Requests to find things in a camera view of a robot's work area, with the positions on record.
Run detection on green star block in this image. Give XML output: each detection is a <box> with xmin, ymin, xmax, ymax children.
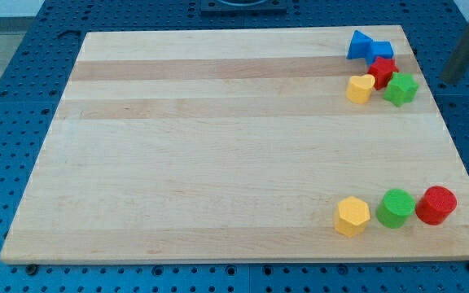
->
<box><xmin>384</xmin><ymin>72</ymin><xmax>419</xmax><ymax>107</ymax></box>

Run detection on red star block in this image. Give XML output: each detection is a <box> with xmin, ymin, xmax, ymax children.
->
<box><xmin>367</xmin><ymin>56</ymin><xmax>399</xmax><ymax>90</ymax></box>

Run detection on blue cube block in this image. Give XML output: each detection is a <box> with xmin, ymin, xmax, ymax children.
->
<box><xmin>365</xmin><ymin>41</ymin><xmax>394</xmax><ymax>65</ymax></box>

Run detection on blue triangle block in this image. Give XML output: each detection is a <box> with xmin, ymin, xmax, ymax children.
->
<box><xmin>347</xmin><ymin>30</ymin><xmax>373</xmax><ymax>59</ymax></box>

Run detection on yellow heart block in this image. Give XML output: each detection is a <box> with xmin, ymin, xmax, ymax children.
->
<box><xmin>345</xmin><ymin>74</ymin><xmax>375</xmax><ymax>104</ymax></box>

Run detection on red cylinder block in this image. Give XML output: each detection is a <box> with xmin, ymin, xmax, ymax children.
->
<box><xmin>415</xmin><ymin>186</ymin><xmax>458</xmax><ymax>225</ymax></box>

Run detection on green cylinder block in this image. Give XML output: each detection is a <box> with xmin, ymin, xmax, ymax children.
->
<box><xmin>376</xmin><ymin>189</ymin><xmax>415</xmax><ymax>229</ymax></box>

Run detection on yellow hexagon block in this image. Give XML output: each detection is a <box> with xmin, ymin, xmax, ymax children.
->
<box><xmin>333</xmin><ymin>196</ymin><xmax>370</xmax><ymax>237</ymax></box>

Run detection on wooden board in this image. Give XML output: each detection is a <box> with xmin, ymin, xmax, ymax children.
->
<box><xmin>0</xmin><ymin>25</ymin><xmax>469</xmax><ymax>265</ymax></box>

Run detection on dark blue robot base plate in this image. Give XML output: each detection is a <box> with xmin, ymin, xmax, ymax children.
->
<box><xmin>198</xmin><ymin>0</ymin><xmax>288</xmax><ymax>15</ymax></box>

